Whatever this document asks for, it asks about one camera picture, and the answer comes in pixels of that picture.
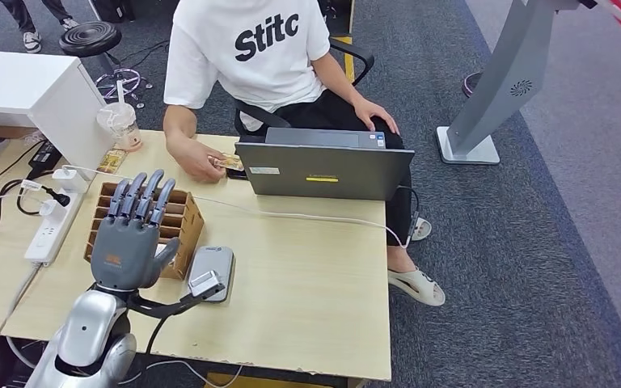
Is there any person's right hand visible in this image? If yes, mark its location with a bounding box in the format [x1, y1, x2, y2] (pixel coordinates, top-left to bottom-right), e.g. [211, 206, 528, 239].
[173, 137, 230, 185]

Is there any person's left hand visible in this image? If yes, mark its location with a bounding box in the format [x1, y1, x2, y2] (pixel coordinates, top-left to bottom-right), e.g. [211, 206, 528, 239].
[352, 96, 400, 136]

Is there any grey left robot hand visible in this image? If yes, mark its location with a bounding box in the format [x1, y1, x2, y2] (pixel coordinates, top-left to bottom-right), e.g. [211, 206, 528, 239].
[91, 170, 181, 293]

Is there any wooden card organizer box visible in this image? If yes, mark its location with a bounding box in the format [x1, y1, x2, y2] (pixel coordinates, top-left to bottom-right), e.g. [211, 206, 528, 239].
[83, 182, 205, 281]

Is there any seated person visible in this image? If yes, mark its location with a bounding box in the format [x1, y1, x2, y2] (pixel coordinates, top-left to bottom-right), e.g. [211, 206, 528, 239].
[163, 0, 447, 307]

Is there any standing person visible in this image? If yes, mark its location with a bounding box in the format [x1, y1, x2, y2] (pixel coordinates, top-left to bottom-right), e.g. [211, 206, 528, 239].
[0, 0, 81, 55]

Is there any grey laptop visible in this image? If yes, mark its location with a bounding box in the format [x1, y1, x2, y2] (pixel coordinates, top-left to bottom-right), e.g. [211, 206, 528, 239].
[234, 127, 416, 202]

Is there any white power strip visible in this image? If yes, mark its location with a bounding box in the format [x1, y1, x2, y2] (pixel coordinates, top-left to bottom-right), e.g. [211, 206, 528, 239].
[24, 187, 85, 268]

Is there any plastic cup with straw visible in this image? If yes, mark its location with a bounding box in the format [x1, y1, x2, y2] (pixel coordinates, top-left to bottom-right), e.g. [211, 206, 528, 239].
[95, 78, 143, 153]

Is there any black plug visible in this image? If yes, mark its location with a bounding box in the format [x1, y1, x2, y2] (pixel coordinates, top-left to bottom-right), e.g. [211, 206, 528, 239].
[42, 184, 71, 209]

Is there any white charger block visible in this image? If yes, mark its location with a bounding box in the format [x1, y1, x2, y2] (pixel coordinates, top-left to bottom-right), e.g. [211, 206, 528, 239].
[52, 167, 91, 195]

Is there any black round floor base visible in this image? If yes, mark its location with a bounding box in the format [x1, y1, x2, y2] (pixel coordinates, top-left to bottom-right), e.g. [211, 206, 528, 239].
[461, 72, 486, 99]

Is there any black power adapter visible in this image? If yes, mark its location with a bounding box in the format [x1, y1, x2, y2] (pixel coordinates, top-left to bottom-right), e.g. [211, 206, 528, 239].
[25, 141, 64, 182]

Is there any grey kiosk stand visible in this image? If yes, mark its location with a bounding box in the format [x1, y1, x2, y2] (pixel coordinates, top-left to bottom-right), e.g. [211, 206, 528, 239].
[436, 0, 601, 166]

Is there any black round stool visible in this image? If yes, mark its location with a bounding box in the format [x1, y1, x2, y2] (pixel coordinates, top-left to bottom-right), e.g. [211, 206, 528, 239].
[58, 20, 154, 108]

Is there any black bag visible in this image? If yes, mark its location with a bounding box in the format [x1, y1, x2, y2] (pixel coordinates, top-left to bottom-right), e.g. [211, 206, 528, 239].
[91, 0, 137, 23]

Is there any white cabinet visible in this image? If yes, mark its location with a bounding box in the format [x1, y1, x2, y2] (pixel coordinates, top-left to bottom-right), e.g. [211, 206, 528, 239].
[0, 48, 114, 182]

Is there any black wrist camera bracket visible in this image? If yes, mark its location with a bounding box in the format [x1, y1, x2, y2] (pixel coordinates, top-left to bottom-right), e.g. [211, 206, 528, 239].
[125, 284, 226, 321]

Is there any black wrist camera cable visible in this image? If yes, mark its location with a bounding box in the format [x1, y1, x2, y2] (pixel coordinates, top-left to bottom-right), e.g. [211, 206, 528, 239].
[144, 315, 172, 357]

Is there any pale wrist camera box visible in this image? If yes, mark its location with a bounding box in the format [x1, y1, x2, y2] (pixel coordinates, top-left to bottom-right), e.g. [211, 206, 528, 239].
[188, 270, 222, 298]

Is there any white power strip cord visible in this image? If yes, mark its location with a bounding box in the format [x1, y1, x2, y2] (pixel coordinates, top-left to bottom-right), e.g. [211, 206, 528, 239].
[0, 263, 41, 370]

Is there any thin white cable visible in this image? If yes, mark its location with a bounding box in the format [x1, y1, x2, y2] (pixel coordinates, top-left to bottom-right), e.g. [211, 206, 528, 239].
[61, 164, 414, 250]

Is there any black laptop cable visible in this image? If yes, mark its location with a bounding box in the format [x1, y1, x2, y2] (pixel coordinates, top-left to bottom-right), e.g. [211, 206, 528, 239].
[395, 185, 423, 240]

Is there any white cable under desk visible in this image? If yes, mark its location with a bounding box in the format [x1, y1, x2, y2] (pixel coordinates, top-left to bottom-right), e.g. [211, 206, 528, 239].
[117, 360, 244, 388]

